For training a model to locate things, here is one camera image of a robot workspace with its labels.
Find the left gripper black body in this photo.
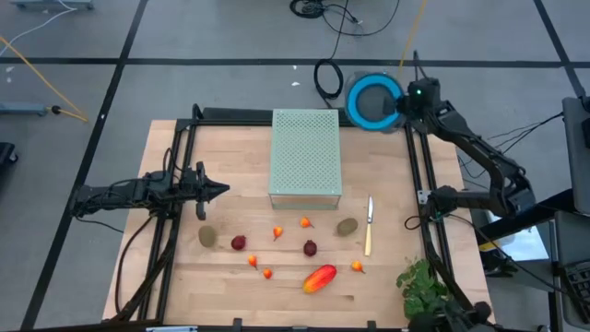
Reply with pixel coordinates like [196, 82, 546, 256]
[177, 160, 208, 221]

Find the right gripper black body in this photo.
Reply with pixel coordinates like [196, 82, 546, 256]
[399, 77, 443, 122]

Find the blue collapsible colander bowl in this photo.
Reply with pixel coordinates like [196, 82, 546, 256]
[344, 70, 409, 134]

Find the brown kiwi fruit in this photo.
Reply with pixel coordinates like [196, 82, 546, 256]
[197, 224, 218, 248]
[336, 217, 360, 238]

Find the red yellow mango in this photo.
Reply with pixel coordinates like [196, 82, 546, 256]
[301, 264, 338, 295]

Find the glossy white panel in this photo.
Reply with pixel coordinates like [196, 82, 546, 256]
[481, 220, 552, 263]

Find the green artificial plant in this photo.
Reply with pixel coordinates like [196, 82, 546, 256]
[395, 256, 462, 332]

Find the grey floor bar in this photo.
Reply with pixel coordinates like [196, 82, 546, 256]
[0, 101, 50, 116]

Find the black floor object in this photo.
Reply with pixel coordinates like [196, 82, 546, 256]
[0, 141, 19, 166]

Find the grey cart base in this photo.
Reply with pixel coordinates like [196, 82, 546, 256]
[9, 0, 96, 11]

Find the black keyboard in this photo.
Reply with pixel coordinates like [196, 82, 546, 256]
[562, 260, 590, 314]

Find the black coiled floor cable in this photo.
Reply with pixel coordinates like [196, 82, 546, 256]
[313, 0, 352, 101]

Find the yellow hanging cable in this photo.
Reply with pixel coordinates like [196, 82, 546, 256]
[395, 0, 430, 78]

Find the black aluminium frame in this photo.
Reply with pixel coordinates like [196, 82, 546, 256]
[103, 103, 497, 332]

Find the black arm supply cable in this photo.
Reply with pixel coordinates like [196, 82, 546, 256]
[113, 214, 157, 319]

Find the black cable bundle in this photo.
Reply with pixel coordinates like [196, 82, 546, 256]
[289, 0, 401, 38]

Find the knife with cream handle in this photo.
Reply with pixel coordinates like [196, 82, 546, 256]
[363, 195, 375, 257]

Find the yellow floor cable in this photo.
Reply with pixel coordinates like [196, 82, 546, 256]
[0, 35, 89, 124]

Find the white floor cable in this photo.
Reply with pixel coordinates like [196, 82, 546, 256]
[0, 0, 77, 45]

